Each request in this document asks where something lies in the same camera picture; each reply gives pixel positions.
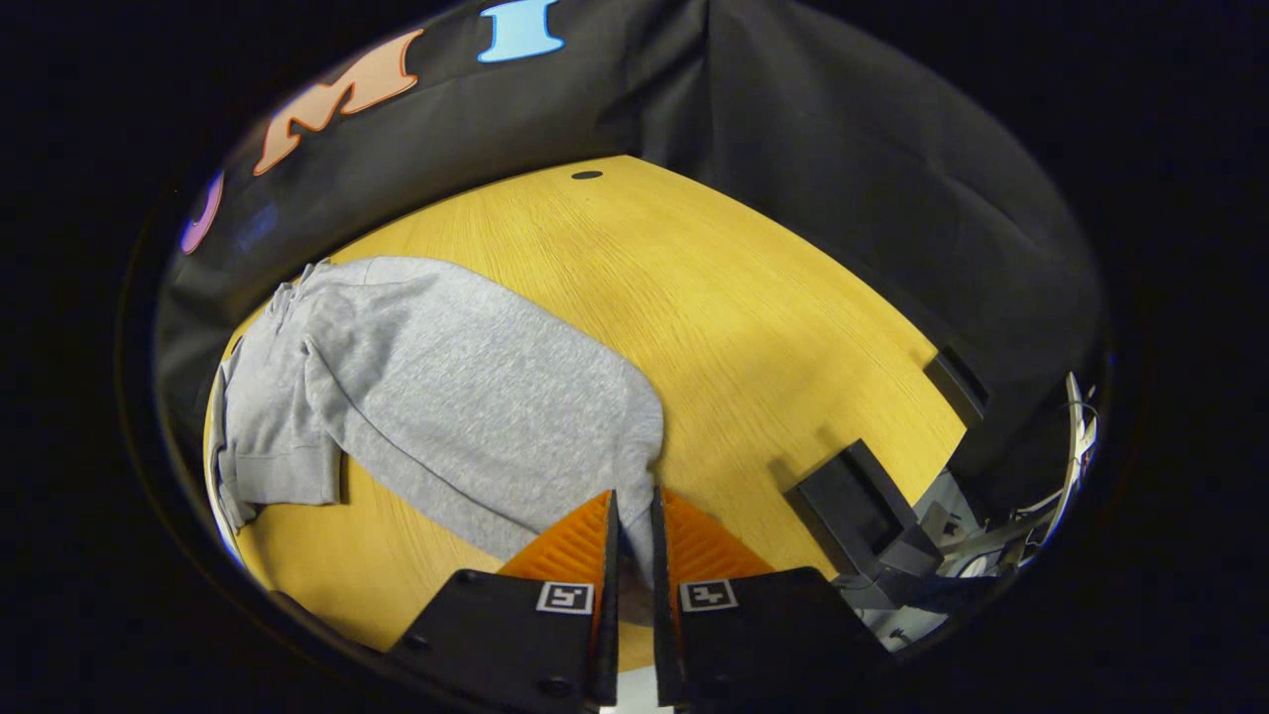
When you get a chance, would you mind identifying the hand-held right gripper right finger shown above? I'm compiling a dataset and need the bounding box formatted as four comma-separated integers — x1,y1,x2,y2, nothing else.
649,486,893,710

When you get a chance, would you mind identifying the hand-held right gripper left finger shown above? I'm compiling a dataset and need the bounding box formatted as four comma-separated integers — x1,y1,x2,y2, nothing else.
387,489,622,710

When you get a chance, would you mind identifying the white cable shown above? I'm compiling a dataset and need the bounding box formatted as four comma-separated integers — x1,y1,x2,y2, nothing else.
1051,372,1099,527

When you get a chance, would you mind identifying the grey sweatshirt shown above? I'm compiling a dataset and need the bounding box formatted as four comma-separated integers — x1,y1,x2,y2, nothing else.
213,256,665,586

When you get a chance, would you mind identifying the black holder block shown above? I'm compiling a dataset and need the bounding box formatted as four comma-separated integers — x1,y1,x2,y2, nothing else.
791,439,945,588

